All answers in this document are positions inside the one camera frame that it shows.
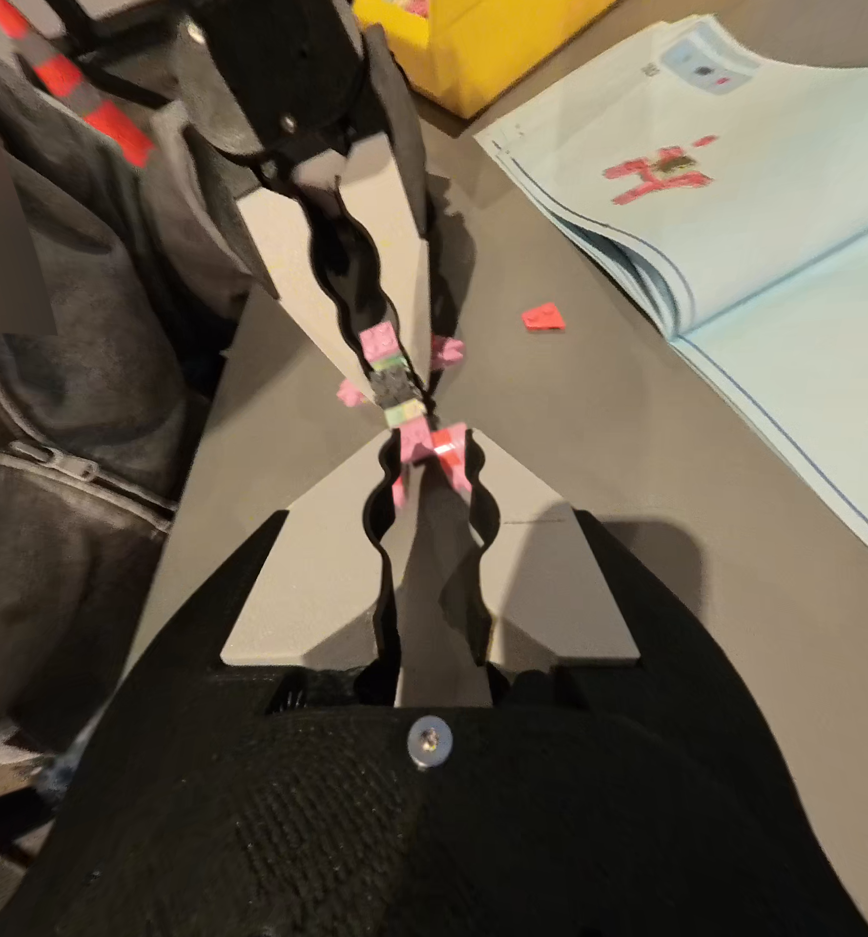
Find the pink toy brick model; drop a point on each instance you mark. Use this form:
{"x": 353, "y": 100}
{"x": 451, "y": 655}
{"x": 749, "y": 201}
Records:
{"x": 419, "y": 443}

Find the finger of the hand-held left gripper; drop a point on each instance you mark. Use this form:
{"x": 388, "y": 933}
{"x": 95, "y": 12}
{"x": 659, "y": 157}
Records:
{"x": 405, "y": 256}
{"x": 280, "y": 241}

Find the red wedge toy plate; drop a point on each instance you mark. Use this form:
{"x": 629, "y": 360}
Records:
{"x": 544, "y": 318}

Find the person's grey hoodie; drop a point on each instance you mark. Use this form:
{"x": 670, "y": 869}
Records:
{"x": 60, "y": 549}

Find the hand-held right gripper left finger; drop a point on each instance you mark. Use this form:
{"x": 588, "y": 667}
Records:
{"x": 309, "y": 585}

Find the black chair base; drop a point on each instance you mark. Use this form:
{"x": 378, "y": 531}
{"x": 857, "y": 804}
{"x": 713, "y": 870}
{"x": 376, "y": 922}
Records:
{"x": 126, "y": 84}

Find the open light blue instruction booklet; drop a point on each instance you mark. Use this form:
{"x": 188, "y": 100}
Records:
{"x": 771, "y": 219}

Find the person's left forearm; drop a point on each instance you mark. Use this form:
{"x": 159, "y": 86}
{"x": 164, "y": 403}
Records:
{"x": 200, "y": 219}

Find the yellow plastic bin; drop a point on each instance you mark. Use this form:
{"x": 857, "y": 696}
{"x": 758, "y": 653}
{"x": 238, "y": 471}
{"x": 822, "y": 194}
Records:
{"x": 492, "y": 51}

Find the orange traffic cone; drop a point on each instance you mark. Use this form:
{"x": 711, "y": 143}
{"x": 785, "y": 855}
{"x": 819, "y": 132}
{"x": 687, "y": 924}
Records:
{"x": 60, "y": 77}

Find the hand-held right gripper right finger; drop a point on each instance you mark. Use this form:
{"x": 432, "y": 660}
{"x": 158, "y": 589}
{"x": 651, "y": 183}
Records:
{"x": 558, "y": 585}

